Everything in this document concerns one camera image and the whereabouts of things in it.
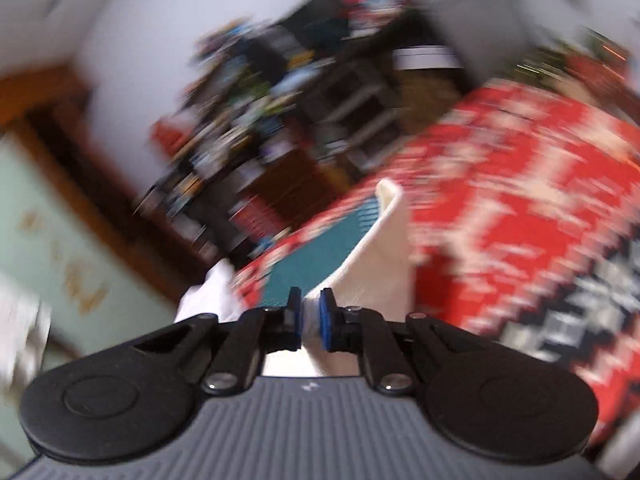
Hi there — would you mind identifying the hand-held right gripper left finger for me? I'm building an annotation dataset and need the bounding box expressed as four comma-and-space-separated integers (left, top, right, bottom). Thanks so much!
132, 287, 303, 397

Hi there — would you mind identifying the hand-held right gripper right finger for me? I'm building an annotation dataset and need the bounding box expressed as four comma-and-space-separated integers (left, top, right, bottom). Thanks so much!
320, 287, 493, 396

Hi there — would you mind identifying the cream knit vest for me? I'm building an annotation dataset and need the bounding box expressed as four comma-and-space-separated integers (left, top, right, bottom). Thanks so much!
262, 178, 417, 378

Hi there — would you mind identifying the white folded garment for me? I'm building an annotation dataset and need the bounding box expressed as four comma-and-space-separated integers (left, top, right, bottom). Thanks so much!
175, 259, 251, 323

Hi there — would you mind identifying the dark wooden cabinet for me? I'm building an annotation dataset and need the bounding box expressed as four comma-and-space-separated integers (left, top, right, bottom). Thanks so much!
240, 150, 351, 241

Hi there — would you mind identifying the dark cluttered shelf unit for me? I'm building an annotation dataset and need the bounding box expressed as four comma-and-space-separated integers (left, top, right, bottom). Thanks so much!
132, 0, 431, 261

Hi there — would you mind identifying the red patterned blanket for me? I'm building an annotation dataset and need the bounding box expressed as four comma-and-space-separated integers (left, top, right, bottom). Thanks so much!
232, 80, 640, 453

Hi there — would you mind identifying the pale green door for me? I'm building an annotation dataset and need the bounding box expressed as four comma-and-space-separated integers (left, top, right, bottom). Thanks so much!
0, 132, 173, 356

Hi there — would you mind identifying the grey refrigerator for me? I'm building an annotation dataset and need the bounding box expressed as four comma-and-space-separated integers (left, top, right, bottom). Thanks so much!
360, 0, 551, 91

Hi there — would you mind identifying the wooden door frame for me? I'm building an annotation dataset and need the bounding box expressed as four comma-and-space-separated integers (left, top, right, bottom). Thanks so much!
0, 67, 221, 306

